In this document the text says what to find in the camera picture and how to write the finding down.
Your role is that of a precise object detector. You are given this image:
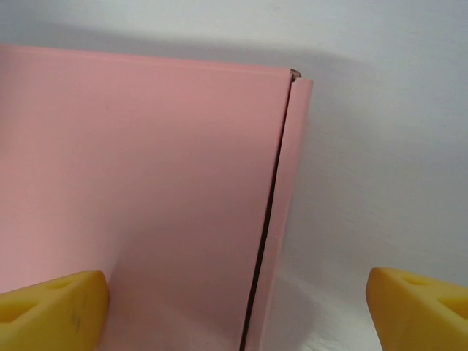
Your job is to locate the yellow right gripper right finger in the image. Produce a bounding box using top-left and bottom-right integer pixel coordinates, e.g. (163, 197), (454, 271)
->
(366, 266), (468, 351)

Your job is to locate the pink cardboard box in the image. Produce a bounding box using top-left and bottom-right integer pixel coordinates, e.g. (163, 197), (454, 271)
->
(0, 43), (314, 351)

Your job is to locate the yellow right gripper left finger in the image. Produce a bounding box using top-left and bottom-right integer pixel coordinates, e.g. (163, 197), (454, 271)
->
(0, 269), (110, 351)

